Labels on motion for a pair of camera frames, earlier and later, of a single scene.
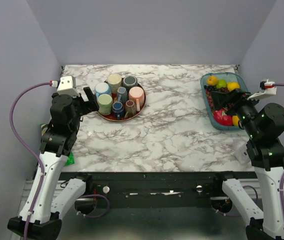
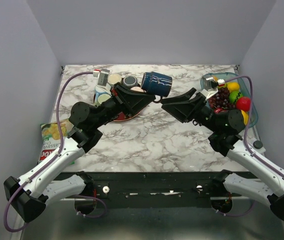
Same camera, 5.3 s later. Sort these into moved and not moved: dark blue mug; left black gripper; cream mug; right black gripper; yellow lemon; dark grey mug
Moved: left black gripper; right black gripper; dark blue mug
Not moved: yellow lemon; dark grey mug; cream mug
